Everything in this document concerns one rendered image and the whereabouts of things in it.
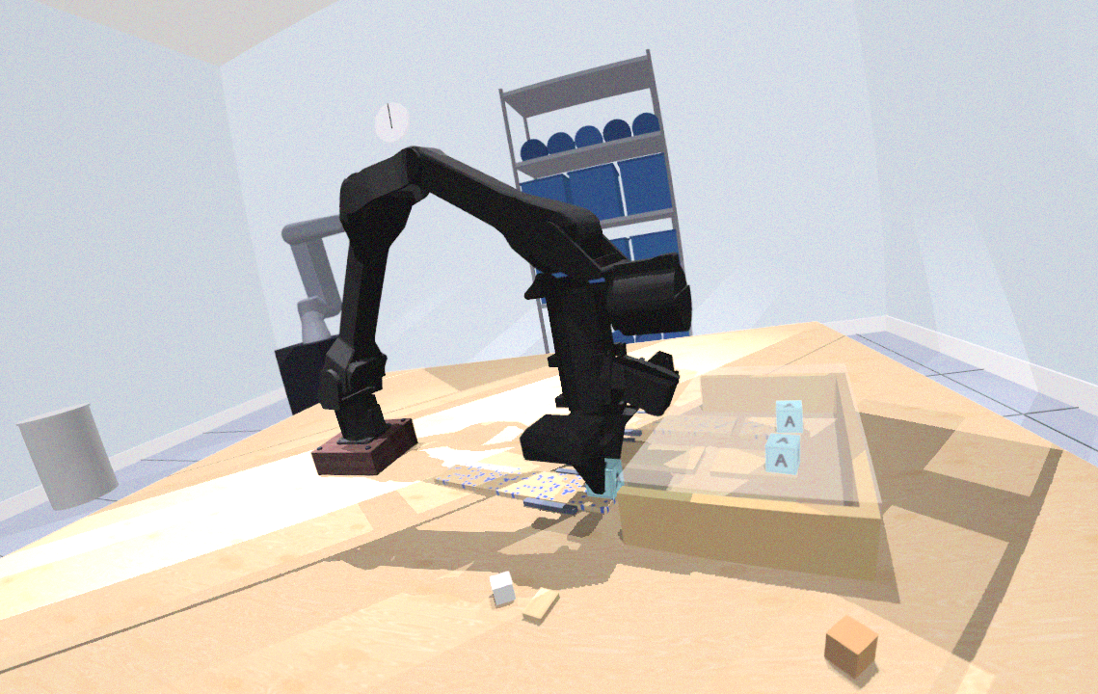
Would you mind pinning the light blue cube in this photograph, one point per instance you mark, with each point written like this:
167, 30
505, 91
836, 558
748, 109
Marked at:
613, 468

